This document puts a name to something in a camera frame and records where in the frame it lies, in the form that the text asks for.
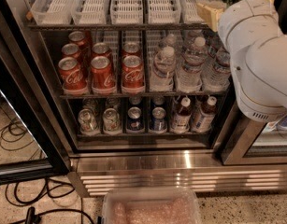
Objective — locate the front middle water bottle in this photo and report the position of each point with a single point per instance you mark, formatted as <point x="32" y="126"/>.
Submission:
<point x="193" y="57"/>

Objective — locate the second row middle cola can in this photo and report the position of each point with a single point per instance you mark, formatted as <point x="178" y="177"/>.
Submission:
<point x="101" y="49"/>

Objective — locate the water bottle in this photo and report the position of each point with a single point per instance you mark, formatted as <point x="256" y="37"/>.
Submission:
<point x="193" y="57"/>
<point x="163" y="70"/>
<point x="168" y="41"/>
<point x="216" y="73"/>

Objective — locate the open glass fridge door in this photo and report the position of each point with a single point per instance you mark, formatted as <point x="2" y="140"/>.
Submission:
<point x="28" y="149"/>

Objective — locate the front right cola can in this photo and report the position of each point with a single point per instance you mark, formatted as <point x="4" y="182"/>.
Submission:
<point x="132" y="74"/>

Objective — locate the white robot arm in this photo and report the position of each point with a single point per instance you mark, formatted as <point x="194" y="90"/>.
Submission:
<point x="254" y="32"/>

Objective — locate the front left cola can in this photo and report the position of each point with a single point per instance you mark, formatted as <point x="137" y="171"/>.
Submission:
<point x="72" y="75"/>

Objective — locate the steel fridge base grille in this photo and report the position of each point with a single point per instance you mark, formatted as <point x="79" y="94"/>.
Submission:
<point x="97" y="174"/>

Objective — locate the silver green can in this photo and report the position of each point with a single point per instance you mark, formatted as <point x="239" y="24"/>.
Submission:
<point x="87" y="122"/>
<point x="111" y="122"/>

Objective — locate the back left water bottle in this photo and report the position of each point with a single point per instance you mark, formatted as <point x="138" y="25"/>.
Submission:
<point x="168" y="41"/>

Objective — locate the front right water bottle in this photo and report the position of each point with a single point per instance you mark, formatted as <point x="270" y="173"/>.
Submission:
<point x="216" y="73"/>

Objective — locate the right silver green can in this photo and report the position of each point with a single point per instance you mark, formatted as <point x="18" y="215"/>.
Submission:
<point x="111" y="122"/>

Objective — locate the right fridge door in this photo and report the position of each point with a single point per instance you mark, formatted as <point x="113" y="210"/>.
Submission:
<point x="248" y="143"/>

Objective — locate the front left water bottle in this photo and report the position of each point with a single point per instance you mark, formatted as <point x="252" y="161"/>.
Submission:
<point x="163" y="70"/>

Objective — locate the left tea bottle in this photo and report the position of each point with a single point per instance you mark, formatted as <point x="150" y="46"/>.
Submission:
<point x="181" y="116"/>

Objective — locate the back left cola can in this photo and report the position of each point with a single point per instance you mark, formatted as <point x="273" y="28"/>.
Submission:
<point x="80" y="38"/>

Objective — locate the clear tray middle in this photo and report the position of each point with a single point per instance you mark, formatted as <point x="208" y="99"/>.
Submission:
<point x="126" y="11"/>

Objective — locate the right blue pepsi can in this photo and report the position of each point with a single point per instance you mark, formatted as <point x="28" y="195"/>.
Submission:
<point x="158" y="122"/>

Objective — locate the second row left cola can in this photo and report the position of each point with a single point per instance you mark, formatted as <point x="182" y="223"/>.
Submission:
<point x="72" y="50"/>

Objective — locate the left blue pepsi can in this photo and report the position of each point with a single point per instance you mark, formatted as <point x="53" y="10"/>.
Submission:
<point x="134" y="123"/>

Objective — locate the clear tray far left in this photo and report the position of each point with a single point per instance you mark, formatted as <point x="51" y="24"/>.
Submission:
<point x="52" y="12"/>

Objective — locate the second row cola can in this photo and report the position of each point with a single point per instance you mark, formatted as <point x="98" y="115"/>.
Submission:
<point x="101" y="49"/>
<point x="131" y="48"/>
<point x="72" y="50"/>

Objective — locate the right tea bottle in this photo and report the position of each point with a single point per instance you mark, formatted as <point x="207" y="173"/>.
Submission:
<point x="205" y="114"/>

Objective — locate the second row right cola can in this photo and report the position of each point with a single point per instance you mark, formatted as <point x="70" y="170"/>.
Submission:
<point x="131" y="48"/>

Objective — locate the front middle cola can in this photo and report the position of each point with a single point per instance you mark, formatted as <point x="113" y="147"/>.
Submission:
<point x="103" y="79"/>

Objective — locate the clear plastic bin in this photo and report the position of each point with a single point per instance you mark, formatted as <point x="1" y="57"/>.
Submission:
<point x="160" y="205"/>

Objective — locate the left silver green can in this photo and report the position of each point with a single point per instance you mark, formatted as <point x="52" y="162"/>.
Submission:
<point x="87" y="122"/>

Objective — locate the tea bottle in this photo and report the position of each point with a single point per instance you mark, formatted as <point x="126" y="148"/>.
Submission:
<point x="205" y="114"/>
<point x="181" y="116"/>

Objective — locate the blue pepsi can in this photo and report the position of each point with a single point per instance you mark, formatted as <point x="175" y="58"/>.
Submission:
<point x="158" y="122"/>
<point x="134" y="123"/>

